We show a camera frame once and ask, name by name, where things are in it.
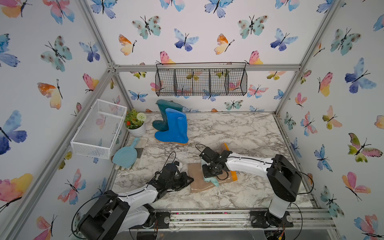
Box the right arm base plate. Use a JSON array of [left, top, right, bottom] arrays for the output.
[[250, 210, 294, 229]]

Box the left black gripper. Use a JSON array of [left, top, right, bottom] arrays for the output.
[[165, 172, 194, 191]]

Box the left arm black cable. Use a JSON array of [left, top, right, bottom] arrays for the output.
[[70, 150, 178, 240]]

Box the aluminium front rail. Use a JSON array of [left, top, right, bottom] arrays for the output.
[[117, 207, 336, 233]]

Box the potted plant white pot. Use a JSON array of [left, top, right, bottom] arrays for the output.
[[124, 109, 147, 137]]

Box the teal green rubber boot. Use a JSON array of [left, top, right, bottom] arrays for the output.
[[153, 100, 183, 132]]

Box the beige rubber boot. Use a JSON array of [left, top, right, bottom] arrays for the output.
[[188, 160, 238, 193]]

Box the white mesh wall basket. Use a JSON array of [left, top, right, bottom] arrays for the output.
[[71, 99, 127, 159]]

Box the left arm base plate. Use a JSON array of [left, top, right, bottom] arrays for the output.
[[128, 211, 171, 229]]

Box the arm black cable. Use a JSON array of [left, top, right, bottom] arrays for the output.
[[194, 143, 315, 240], [70, 150, 178, 240]]

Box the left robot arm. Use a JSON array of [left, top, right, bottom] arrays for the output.
[[77, 162, 194, 240]]

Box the black wire wall basket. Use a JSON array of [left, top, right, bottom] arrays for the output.
[[152, 62, 248, 97]]

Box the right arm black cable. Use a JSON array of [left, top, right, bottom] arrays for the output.
[[194, 143, 315, 240]]

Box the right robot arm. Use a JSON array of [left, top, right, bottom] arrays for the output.
[[200, 147, 302, 220]]

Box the mint green fluffy cloth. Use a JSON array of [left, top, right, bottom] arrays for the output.
[[201, 160, 220, 187]]

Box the blue rubber boot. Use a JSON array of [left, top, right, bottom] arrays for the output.
[[155, 109, 189, 145]]

